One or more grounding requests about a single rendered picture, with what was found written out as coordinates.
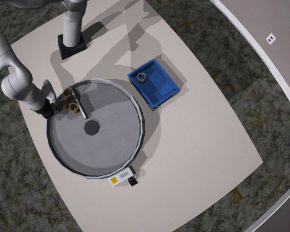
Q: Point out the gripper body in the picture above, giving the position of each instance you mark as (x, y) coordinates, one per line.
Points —
(43, 106)

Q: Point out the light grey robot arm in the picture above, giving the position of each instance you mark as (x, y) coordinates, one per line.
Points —
(18, 85)

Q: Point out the blue square tray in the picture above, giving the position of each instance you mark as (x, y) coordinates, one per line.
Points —
(157, 88)

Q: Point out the bronze bushing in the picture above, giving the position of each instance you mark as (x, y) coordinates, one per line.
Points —
(73, 105)
(66, 105)
(66, 91)

